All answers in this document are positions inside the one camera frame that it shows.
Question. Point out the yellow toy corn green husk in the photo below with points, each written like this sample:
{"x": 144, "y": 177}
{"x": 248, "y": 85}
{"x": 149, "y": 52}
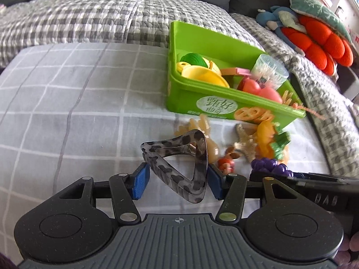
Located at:
{"x": 193, "y": 58}

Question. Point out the white shelf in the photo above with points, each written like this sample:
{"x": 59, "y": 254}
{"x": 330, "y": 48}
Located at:
{"x": 350, "y": 0}

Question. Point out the beige starfish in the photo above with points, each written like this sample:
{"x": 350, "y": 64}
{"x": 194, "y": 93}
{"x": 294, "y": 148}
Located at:
{"x": 246, "y": 143}

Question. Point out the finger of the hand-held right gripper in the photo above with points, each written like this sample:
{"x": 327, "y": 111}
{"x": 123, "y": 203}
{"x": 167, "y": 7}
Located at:
{"x": 308, "y": 179}

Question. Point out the purple toy grapes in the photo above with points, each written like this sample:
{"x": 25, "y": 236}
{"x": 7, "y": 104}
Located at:
{"x": 269, "y": 166}

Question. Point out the green leaf print pillow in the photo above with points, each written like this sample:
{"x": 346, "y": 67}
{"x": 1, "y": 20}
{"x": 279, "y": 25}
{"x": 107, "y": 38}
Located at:
{"x": 314, "y": 5}

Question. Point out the red toy tomato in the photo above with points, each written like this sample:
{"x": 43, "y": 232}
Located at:
{"x": 266, "y": 92}

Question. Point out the orange pumpkin cushion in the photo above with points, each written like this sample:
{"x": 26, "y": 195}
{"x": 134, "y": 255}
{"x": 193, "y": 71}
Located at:
{"x": 317, "y": 47}

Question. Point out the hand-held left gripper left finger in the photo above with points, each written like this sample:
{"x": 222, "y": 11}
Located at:
{"x": 140, "y": 180}

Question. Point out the clear cotton swab jar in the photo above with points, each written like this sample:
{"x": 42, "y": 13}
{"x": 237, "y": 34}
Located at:
{"x": 269, "y": 67}

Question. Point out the grey patchwork quilt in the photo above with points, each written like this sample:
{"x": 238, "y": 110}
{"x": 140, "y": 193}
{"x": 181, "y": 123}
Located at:
{"x": 322, "y": 95}

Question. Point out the green plastic box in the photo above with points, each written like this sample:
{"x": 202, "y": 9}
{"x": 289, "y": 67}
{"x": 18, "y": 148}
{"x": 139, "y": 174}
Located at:
{"x": 179, "y": 101}

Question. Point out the person's right hand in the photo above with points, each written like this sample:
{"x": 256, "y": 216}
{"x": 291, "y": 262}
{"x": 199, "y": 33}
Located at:
{"x": 347, "y": 252}

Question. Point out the yellow toy fries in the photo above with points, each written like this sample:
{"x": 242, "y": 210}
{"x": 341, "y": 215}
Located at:
{"x": 287, "y": 96}

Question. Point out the small red mushroom figure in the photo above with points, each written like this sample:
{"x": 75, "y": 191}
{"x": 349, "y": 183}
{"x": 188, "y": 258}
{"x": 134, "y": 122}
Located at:
{"x": 225, "y": 163}

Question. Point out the grey white bin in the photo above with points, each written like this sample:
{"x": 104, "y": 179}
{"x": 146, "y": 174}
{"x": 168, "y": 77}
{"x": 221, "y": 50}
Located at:
{"x": 350, "y": 86}

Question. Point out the yellow toy pot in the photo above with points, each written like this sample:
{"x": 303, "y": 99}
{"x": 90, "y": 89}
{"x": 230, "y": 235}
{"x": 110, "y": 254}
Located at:
{"x": 202, "y": 75}

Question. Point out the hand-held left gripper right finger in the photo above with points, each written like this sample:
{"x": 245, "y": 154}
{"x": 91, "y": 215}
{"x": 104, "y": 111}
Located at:
{"x": 214, "y": 183}

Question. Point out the light grid bed sheet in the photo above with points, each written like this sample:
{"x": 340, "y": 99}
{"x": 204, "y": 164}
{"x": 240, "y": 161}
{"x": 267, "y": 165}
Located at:
{"x": 70, "y": 103}

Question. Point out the small brown shell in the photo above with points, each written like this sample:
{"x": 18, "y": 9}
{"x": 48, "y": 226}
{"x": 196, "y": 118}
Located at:
{"x": 232, "y": 153}

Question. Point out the grey checkered blanket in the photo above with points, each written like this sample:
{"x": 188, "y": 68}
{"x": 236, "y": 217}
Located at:
{"x": 70, "y": 14}

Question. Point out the leopard print hair claw clip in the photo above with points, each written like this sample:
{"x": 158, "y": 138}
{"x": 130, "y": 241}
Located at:
{"x": 157, "y": 168}

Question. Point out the pink plastic block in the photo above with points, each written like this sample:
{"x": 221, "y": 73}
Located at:
{"x": 238, "y": 71}

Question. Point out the blue plush toy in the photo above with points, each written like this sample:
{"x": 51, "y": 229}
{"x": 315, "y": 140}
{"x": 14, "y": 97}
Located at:
{"x": 277, "y": 12}

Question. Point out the orange toy pumpkin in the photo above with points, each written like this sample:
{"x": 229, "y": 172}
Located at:
{"x": 265, "y": 137}

